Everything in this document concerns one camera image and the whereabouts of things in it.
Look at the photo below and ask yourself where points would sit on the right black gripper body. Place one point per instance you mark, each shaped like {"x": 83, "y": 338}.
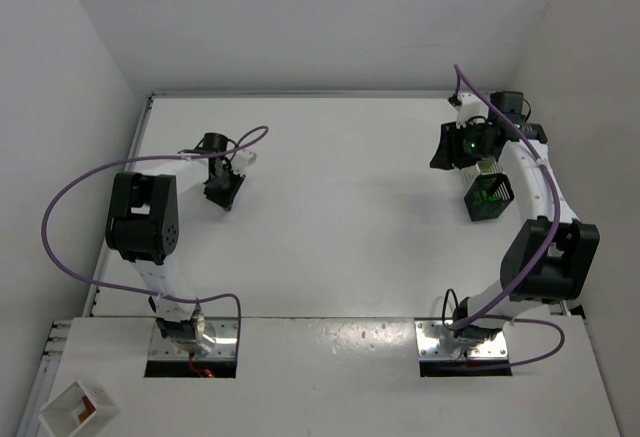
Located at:
{"x": 447, "y": 145}

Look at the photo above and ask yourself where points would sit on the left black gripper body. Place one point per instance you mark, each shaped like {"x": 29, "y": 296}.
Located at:
{"x": 224, "y": 187}

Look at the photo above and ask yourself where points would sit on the large green lego brick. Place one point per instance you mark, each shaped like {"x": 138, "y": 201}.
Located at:
{"x": 487, "y": 192}

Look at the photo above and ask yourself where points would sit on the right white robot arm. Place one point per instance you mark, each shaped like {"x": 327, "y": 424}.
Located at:
{"x": 503, "y": 159}

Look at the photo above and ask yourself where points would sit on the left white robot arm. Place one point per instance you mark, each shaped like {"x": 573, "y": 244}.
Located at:
{"x": 143, "y": 227}

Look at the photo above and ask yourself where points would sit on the middle white slatted container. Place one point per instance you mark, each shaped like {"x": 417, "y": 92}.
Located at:
{"x": 486, "y": 166}

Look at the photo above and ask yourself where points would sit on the white slatted container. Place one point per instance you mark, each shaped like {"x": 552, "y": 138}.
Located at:
{"x": 486, "y": 166}
{"x": 81, "y": 409}

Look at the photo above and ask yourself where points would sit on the near black slatted container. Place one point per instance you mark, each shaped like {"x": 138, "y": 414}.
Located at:
{"x": 489, "y": 210}

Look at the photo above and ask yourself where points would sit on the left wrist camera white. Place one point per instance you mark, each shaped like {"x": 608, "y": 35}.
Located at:
{"x": 244, "y": 158}

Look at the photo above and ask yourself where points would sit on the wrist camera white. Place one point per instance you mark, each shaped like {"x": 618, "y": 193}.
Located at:
{"x": 468, "y": 107}
{"x": 244, "y": 158}

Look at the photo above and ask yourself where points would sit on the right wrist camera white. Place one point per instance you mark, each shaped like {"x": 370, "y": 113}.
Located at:
{"x": 468, "y": 107}

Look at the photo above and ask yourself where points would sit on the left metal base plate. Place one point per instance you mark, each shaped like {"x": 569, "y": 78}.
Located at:
{"x": 218, "y": 344}

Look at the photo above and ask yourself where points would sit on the metal base plate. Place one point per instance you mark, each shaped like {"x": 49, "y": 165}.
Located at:
{"x": 435, "y": 343}
{"x": 218, "y": 344}

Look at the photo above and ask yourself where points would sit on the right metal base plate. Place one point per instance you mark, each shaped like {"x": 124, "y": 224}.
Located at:
{"x": 435, "y": 343}

